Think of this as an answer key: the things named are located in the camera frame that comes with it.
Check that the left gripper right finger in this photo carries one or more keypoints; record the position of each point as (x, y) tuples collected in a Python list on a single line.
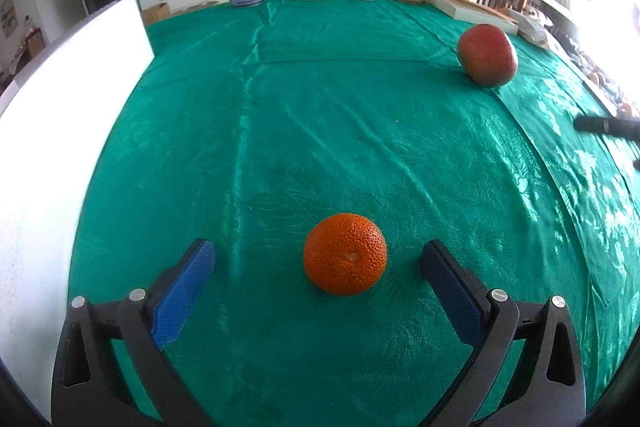
[(547, 387)]

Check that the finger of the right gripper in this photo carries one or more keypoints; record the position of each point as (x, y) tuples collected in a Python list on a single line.
[(628, 129)]

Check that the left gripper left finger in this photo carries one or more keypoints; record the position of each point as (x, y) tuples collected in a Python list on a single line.
[(88, 386)]

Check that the large red apple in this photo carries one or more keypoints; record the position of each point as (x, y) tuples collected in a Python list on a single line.
[(487, 55)]

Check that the small orange mandarin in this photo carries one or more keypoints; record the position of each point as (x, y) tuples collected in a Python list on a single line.
[(345, 254)]

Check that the white plastic bag package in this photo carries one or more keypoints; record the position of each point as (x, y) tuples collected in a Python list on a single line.
[(532, 31)]

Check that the flat white box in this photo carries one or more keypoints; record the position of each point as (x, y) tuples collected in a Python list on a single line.
[(469, 12)]

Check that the white cardboard box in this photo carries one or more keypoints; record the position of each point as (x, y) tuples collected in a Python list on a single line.
[(53, 130)]

